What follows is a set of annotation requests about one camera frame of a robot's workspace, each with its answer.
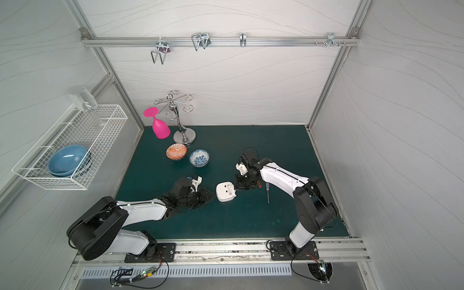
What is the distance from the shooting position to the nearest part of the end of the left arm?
Result: 2.28ft

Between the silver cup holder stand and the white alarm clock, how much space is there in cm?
38

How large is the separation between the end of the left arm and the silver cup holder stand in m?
0.38

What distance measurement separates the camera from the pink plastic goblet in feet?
2.96

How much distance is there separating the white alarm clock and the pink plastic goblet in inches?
16.2

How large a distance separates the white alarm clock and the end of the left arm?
0.06m

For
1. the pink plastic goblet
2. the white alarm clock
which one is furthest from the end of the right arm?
the pink plastic goblet

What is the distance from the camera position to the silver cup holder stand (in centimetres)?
93
